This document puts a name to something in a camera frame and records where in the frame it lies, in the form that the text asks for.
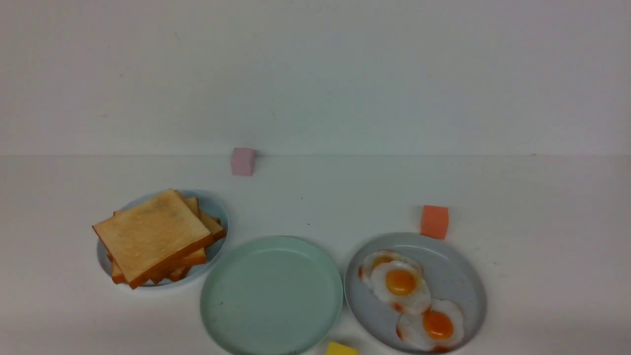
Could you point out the grey blue egg plate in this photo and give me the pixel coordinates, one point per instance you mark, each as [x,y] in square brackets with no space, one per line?
[450,277]

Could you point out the orange cube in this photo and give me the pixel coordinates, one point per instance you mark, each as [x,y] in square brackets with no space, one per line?
[434,222]

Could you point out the mint green centre plate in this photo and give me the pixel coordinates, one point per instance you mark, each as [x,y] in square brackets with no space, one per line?
[277,295]

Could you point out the yellow cube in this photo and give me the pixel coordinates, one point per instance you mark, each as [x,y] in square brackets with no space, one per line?
[336,348]

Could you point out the pink cube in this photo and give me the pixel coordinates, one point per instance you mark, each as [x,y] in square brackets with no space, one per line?
[243,161]

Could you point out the light blue bread plate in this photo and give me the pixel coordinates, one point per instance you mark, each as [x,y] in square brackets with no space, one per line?
[208,204]

